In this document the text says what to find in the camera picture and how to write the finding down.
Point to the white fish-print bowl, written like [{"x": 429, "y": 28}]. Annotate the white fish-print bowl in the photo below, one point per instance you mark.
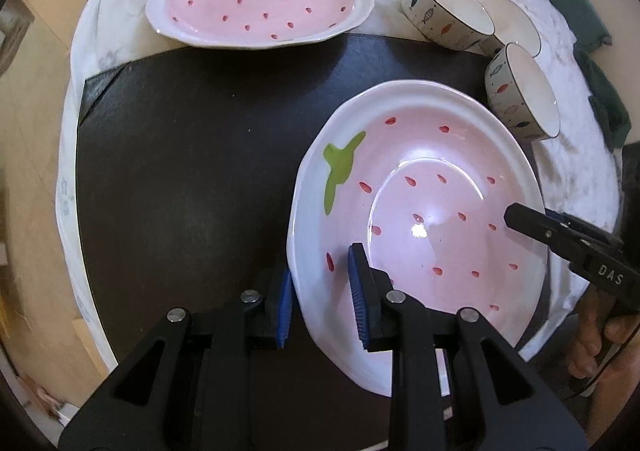
[
  {"x": 515, "y": 26},
  {"x": 525, "y": 86},
  {"x": 450, "y": 1}
]

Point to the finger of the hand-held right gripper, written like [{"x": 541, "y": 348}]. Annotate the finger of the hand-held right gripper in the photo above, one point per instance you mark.
[
  {"x": 590, "y": 233},
  {"x": 535, "y": 226}
]

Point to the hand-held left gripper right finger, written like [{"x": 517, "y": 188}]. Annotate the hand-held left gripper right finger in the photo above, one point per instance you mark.
[{"x": 359, "y": 301}]

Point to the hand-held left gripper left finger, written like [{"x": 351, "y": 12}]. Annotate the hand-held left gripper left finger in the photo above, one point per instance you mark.
[{"x": 285, "y": 311}]

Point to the dark green cloth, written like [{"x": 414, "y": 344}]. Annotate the dark green cloth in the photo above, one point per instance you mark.
[{"x": 605, "y": 96}]

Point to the black leather mat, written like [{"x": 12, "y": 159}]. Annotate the black leather mat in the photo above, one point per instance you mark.
[{"x": 190, "y": 156}]

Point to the person's right hand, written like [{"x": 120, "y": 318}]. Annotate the person's right hand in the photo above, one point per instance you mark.
[{"x": 587, "y": 341}]

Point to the light wooden board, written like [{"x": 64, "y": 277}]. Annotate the light wooden board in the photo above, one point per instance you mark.
[{"x": 90, "y": 346}]

